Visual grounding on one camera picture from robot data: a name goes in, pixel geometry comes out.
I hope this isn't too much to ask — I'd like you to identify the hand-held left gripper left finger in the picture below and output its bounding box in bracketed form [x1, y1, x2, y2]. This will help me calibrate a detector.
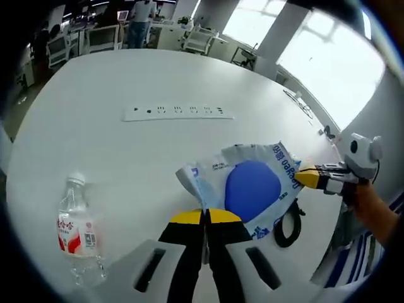
[116, 208, 208, 303]

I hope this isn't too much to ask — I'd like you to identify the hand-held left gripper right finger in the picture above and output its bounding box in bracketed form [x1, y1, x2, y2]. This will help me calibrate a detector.
[208, 208, 319, 303]

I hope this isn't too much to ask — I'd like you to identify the plastic bag with blue pad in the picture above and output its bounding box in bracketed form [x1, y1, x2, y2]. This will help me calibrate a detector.
[175, 141, 306, 241]

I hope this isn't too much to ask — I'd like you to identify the clear plastic water bottle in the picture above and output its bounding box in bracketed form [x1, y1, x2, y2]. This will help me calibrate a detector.
[56, 172, 108, 287]

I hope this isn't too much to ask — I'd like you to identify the blue white striped cloth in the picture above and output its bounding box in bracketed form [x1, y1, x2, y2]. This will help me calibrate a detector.
[324, 233, 388, 288]

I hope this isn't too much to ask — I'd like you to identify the bright window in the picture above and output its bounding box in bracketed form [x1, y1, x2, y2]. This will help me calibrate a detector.
[277, 9, 388, 127]
[222, 0, 285, 48]

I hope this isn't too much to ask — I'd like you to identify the white power strip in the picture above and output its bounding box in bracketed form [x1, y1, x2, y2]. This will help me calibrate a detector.
[121, 103, 235, 122]

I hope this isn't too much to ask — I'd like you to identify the white office chair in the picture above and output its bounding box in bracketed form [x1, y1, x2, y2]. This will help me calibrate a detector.
[85, 25, 122, 54]
[182, 23, 220, 56]
[47, 33, 72, 69]

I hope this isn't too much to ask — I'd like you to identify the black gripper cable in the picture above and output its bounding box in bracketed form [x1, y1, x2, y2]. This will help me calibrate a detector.
[371, 159, 381, 184]

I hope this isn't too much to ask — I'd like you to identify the thin wire item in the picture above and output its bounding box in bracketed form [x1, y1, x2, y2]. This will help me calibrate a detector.
[282, 89, 315, 120]

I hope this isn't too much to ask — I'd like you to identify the black frame chair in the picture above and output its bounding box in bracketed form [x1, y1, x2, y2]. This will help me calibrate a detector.
[232, 45, 258, 69]

